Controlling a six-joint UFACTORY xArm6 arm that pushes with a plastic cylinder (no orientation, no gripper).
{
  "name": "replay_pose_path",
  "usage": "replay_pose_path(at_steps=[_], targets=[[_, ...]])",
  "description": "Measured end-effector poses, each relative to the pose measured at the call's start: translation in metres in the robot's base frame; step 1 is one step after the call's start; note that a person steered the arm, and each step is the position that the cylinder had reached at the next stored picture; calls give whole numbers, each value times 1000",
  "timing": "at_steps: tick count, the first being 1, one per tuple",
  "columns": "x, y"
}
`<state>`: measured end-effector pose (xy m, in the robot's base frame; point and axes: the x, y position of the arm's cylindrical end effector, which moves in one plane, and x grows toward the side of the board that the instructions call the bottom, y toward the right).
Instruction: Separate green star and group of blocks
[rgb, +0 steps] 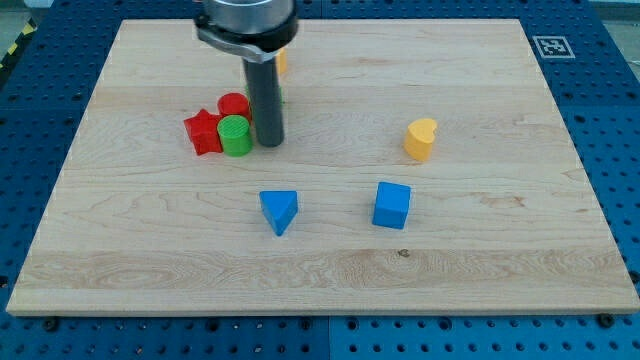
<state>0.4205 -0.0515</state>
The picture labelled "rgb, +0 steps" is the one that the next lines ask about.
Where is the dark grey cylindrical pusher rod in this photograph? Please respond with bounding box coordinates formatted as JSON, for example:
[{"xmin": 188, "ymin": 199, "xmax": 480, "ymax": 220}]
[{"xmin": 243, "ymin": 59, "xmax": 284, "ymax": 147}]

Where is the red star block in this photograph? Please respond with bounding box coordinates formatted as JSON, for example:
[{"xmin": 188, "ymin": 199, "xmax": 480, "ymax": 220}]
[{"xmin": 183, "ymin": 109, "xmax": 223, "ymax": 155}]

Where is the yellow block behind rod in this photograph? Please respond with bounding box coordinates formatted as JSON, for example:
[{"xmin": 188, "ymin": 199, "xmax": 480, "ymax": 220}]
[{"xmin": 275, "ymin": 48, "xmax": 287, "ymax": 76}]

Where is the red cylinder block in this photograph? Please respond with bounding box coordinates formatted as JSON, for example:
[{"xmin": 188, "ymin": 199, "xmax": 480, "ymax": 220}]
[{"xmin": 217, "ymin": 92, "xmax": 252, "ymax": 122}]

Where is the green cylinder block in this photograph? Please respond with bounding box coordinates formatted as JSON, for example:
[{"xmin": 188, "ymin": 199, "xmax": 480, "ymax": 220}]
[{"xmin": 217, "ymin": 115, "xmax": 253, "ymax": 157}]

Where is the blue triangle block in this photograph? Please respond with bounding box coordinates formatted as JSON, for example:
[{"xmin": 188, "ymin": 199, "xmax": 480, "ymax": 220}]
[{"xmin": 259, "ymin": 190, "xmax": 299, "ymax": 236}]

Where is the yellow heart block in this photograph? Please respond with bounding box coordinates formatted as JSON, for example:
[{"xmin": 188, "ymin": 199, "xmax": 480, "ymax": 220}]
[{"xmin": 403, "ymin": 118, "xmax": 438, "ymax": 162}]

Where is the blue cube block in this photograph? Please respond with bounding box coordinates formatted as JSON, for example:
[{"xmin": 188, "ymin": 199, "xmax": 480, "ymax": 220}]
[{"xmin": 372, "ymin": 182, "xmax": 411, "ymax": 229}]

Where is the light wooden board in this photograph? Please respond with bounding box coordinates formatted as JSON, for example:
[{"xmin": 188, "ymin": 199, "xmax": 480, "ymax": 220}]
[{"xmin": 7, "ymin": 19, "xmax": 639, "ymax": 317}]

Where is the white fiducial marker tag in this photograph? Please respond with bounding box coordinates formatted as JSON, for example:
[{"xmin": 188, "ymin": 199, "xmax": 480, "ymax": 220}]
[{"xmin": 533, "ymin": 35, "xmax": 575, "ymax": 59}]

